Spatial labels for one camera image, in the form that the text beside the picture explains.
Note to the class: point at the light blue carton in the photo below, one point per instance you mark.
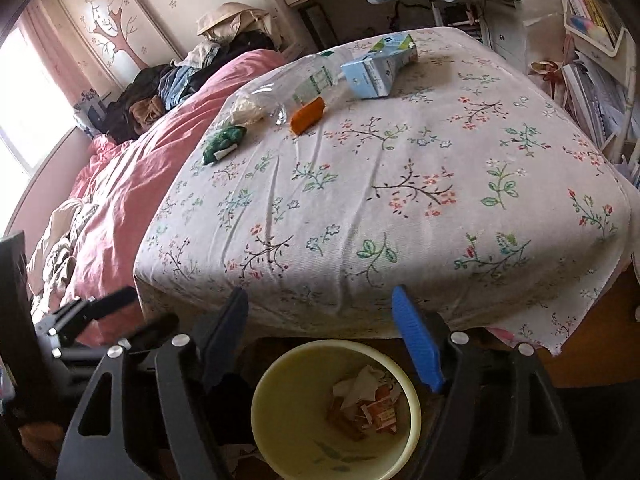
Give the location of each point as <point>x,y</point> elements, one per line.
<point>370,77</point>

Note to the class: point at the yellow plastic trash bin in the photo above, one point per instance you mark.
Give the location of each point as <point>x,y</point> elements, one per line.
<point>290,410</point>

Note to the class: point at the orange printed wrapper scraps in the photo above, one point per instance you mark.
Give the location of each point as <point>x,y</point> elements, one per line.
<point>382,412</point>

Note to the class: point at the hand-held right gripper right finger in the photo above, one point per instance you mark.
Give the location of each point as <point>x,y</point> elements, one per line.
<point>415,340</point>

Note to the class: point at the green snack wrapper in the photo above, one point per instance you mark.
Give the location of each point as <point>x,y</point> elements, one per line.
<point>222,142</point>

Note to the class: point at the white drawer cabinet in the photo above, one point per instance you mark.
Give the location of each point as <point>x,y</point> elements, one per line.
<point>505,35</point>

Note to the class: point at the floral tablecloth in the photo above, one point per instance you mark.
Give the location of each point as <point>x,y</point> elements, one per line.
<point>400,210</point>

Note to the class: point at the dark cloth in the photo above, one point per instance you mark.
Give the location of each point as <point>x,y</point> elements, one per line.
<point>247,42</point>

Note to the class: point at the pink curtain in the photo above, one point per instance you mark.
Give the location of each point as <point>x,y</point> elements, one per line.
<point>65,55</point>

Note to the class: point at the white crumpled paper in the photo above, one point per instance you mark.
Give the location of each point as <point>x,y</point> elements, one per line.
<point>357,385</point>

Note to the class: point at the grey white garment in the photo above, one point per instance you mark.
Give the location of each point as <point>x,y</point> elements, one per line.
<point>205,54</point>

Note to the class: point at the stack of papers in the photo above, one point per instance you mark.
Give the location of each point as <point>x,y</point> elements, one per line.
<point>597,105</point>

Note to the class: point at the translucent white plastic bag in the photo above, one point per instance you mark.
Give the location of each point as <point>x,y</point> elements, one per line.
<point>542,15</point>

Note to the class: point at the brown garment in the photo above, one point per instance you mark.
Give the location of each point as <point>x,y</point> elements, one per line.
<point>147,112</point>

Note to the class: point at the clear plastic bottle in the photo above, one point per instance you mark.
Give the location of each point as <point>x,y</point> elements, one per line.
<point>312,82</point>

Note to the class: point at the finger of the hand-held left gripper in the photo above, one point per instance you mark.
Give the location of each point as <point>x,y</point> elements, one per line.
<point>152,330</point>
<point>107,302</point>

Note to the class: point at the blue cartoon-print headboard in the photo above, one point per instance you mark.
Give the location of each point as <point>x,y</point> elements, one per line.
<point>90,112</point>

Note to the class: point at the black jacket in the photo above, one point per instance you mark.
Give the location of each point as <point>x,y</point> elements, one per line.
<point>130,95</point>

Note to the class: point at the orange snack wrapper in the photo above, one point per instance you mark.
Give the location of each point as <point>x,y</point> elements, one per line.
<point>307,115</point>

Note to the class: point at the cream crumpled cloth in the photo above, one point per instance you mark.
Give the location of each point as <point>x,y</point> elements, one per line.
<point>57,252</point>

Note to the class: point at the pink duvet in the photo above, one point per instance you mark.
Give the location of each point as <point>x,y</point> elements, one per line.
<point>150,170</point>

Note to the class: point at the clear plastic bag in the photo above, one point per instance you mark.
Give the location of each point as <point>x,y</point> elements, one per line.
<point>250,107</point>

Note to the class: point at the green and white carton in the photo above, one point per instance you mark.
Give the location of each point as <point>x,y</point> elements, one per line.
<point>395,45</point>

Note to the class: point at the white bookshelf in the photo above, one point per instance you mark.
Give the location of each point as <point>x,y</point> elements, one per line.
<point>597,40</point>

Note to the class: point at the window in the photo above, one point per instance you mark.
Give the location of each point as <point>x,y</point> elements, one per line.
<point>25,100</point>

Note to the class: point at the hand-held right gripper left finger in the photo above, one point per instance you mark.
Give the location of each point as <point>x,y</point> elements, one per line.
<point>225,332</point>

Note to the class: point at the beige canvas bag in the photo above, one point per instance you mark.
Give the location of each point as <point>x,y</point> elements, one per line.
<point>230,20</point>

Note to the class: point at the blue denim garment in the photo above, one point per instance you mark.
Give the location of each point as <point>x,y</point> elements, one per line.
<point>180,82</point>

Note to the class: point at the row of books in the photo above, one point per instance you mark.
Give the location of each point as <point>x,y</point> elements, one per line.
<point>595,0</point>

